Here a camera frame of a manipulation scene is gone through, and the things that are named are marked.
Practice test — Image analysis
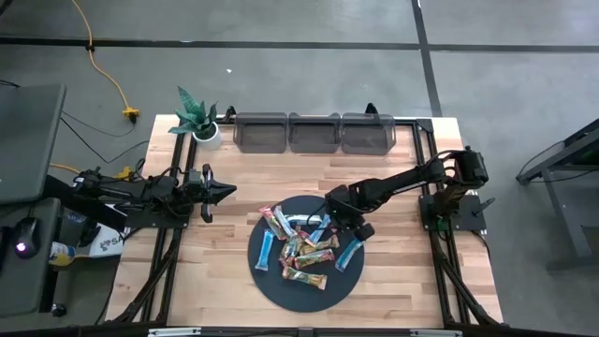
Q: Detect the dark grey desk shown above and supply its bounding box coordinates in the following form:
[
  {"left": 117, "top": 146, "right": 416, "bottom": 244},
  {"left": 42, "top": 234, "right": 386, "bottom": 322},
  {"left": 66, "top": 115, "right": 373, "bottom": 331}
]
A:
[{"left": 0, "top": 196, "right": 63, "bottom": 319}]

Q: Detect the red Chewy granola bar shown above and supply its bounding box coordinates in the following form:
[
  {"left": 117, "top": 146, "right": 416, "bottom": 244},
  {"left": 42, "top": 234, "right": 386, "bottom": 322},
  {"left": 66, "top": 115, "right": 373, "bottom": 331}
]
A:
[
  {"left": 279, "top": 233, "right": 303, "bottom": 269},
  {"left": 293, "top": 248, "right": 337, "bottom": 271},
  {"left": 293, "top": 226, "right": 318, "bottom": 248},
  {"left": 257, "top": 205, "right": 287, "bottom": 242}
]

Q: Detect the round dark woven placemat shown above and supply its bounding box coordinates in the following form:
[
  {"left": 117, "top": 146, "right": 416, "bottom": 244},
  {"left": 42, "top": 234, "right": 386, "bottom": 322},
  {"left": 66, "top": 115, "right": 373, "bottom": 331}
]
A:
[{"left": 246, "top": 194, "right": 366, "bottom": 314}]

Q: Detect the grey translucent plastic bin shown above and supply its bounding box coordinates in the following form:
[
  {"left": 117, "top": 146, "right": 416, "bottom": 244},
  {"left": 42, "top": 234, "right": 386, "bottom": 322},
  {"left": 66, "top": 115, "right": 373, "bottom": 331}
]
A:
[
  {"left": 340, "top": 111, "right": 398, "bottom": 156},
  {"left": 232, "top": 110, "right": 288, "bottom": 154},
  {"left": 286, "top": 110, "right": 343, "bottom": 154}
]

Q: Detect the silver metal bracket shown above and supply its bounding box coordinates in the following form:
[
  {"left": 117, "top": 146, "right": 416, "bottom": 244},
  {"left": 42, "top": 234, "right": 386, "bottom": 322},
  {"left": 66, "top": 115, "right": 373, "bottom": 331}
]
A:
[
  {"left": 147, "top": 327, "right": 203, "bottom": 337},
  {"left": 408, "top": 329, "right": 463, "bottom": 337}
]

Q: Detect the white plant pot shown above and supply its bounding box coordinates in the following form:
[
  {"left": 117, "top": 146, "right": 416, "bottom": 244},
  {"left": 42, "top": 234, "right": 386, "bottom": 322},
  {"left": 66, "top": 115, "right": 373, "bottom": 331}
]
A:
[{"left": 191, "top": 121, "right": 224, "bottom": 152}]

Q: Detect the black side stand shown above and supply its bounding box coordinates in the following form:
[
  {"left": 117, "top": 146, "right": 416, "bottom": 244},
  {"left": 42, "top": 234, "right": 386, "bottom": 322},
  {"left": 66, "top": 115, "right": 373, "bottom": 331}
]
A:
[{"left": 515, "top": 117, "right": 599, "bottom": 273}]

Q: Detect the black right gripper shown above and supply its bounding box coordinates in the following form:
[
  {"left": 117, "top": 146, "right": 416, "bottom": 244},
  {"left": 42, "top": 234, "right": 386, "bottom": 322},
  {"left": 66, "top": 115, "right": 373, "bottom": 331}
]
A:
[{"left": 325, "top": 183, "right": 376, "bottom": 242}]

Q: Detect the short yellow cable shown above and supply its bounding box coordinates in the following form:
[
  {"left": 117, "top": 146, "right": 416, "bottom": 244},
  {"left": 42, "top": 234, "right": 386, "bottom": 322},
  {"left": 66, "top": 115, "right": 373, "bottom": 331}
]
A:
[{"left": 49, "top": 162, "right": 136, "bottom": 182}]

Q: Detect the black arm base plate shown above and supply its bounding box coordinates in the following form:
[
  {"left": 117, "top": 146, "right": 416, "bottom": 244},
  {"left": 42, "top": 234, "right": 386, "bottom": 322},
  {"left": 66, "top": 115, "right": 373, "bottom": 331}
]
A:
[
  {"left": 418, "top": 194, "right": 489, "bottom": 232},
  {"left": 124, "top": 204, "right": 189, "bottom": 230}
]

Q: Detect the black aluminium table frame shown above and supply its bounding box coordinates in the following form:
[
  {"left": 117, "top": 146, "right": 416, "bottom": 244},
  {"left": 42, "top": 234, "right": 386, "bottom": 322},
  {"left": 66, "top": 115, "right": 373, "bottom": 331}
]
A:
[{"left": 105, "top": 105, "right": 504, "bottom": 337}]

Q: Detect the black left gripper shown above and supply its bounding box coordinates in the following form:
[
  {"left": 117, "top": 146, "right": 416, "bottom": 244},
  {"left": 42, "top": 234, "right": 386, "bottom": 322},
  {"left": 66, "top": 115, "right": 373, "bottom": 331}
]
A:
[{"left": 186, "top": 163, "right": 238, "bottom": 225}]

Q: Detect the silver blue foil snack bar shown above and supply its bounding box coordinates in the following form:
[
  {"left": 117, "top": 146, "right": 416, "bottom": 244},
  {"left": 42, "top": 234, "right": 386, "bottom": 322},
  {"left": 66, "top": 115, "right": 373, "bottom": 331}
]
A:
[
  {"left": 284, "top": 213, "right": 324, "bottom": 227},
  {"left": 272, "top": 204, "right": 298, "bottom": 238}
]

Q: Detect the long yellow extension cable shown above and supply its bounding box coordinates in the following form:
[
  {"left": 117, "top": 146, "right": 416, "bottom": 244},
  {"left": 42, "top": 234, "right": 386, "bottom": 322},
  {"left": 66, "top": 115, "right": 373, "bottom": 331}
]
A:
[{"left": 69, "top": 0, "right": 141, "bottom": 125}]

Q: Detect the dark grey flat monitor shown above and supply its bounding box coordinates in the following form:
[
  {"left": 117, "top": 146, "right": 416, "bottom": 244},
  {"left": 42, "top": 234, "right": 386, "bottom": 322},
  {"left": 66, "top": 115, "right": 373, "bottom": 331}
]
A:
[{"left": 0, "top": 83, "right": 67, "bottom": 206}]

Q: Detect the white printed box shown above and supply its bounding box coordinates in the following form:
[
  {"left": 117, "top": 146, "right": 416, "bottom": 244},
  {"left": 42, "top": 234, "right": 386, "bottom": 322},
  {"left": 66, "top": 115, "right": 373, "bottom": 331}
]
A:
[{"left": 87, "top": 223, "right": 131, "bottom": 259}]

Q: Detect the black computer mouse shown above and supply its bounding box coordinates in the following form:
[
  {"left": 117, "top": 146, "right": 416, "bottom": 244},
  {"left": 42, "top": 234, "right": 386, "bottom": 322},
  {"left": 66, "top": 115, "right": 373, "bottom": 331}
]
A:
[{"left": 12, "top": 216, "right": 41, "bottom": 259}]

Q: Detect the black floor cable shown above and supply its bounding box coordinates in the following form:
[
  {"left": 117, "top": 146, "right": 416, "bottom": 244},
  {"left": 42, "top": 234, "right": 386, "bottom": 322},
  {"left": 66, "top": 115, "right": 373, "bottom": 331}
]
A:
[
  {"left": 59, "top": 117, "right": 152, "bottom": 165},
  {"left": 60, "top": 110, "right": 138, "bottom": 139}
]

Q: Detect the green snake plant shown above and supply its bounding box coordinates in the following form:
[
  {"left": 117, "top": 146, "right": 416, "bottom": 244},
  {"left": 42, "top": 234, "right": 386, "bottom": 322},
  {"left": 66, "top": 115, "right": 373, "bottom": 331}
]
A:
[{"left": 168, "top": 85, "right": 219, "bottom": 139}]

